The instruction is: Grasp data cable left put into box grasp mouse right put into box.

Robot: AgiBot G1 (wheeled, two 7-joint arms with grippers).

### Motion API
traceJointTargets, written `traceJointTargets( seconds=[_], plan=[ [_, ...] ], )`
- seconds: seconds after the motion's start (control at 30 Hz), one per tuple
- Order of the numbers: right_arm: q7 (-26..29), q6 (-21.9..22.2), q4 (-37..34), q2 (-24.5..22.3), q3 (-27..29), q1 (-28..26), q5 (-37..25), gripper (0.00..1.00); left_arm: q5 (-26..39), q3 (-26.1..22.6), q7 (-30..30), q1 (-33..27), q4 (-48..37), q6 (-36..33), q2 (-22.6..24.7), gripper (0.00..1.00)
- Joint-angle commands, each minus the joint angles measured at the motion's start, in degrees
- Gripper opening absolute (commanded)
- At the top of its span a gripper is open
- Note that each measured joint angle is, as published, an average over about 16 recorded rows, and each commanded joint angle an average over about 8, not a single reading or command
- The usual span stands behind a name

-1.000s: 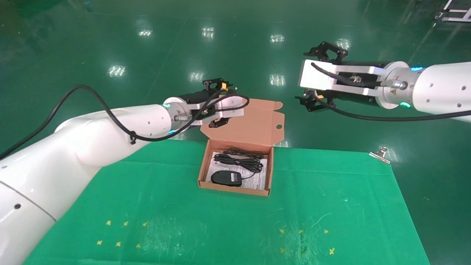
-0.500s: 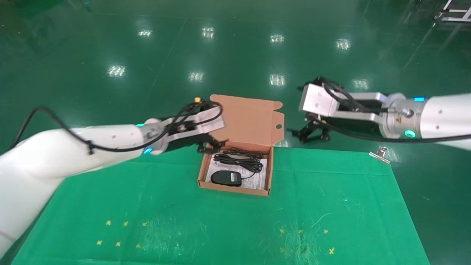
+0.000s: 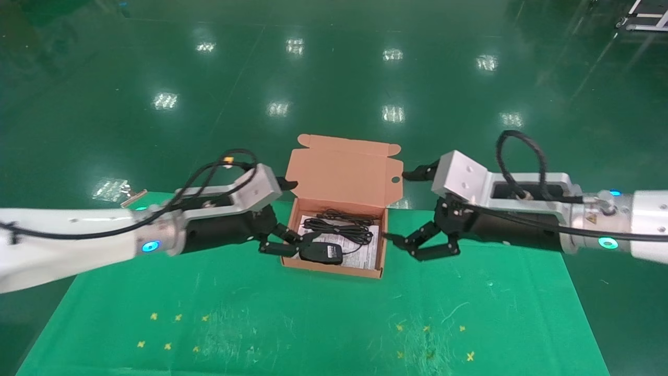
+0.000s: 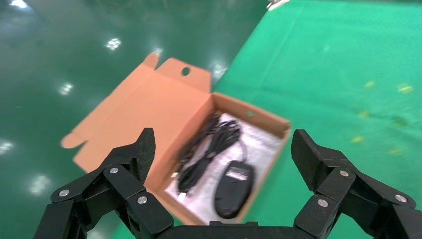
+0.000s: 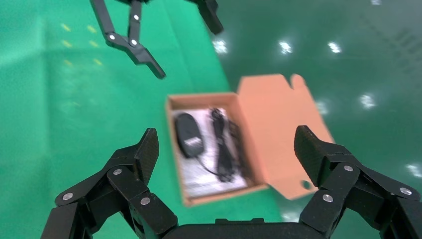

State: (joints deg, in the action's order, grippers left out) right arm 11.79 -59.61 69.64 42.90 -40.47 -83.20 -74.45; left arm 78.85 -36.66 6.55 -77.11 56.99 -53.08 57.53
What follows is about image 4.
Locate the orange cardboard box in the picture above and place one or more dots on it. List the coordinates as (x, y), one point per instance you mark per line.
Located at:
(155, 105)

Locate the green table mat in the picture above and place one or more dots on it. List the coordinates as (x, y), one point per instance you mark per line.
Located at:
(329, 66)

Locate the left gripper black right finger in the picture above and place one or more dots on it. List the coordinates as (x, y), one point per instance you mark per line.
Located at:
(336, 184)

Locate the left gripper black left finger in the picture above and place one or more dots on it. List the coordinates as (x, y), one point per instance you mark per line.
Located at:
(125, 184)

